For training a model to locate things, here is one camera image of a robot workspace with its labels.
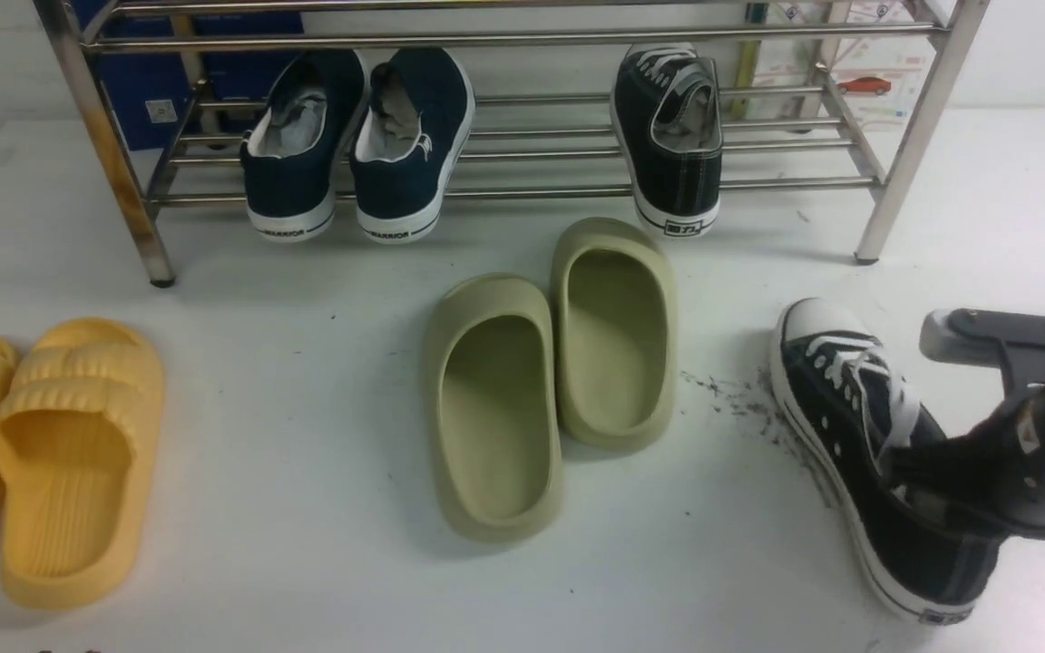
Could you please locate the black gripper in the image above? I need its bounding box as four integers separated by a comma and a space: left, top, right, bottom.
884, 308, 1045, 536

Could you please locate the black canvas sneaker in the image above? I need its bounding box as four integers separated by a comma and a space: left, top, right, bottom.
768, 297, 1002, 627
610, 43, 723, 239

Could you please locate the stainless steel shoe rack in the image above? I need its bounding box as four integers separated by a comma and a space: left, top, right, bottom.
34, 1, 990, 288

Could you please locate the blue box behind rack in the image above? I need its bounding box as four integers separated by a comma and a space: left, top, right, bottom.
98, 11, 306, 151

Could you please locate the white poster with red car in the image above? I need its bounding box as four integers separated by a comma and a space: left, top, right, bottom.
737, 1, 934, 130

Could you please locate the right olive green slipper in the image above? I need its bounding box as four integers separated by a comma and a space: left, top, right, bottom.
549, 218, 679, 453

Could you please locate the olive green slipper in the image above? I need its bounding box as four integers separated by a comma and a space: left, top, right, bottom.
549, 218, 679, 453
420, 274, 563, 544

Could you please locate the left olive green slipper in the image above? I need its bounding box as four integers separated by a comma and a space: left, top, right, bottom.
420, 274, 563, 544

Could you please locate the right navy slip-on sneaker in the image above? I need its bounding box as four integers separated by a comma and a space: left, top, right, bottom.
349, 48, 477, 244

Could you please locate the navy slip-on sneaker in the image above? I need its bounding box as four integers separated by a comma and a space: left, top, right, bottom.
239, 49, 369, 243
349, 48, 477, 244

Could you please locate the left navy slip-on sneaker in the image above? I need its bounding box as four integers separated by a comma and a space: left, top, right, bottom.
239, 49, 369, 243

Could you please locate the right yellow slide sandal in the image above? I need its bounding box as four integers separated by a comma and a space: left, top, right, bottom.
0, 317, 165, 610

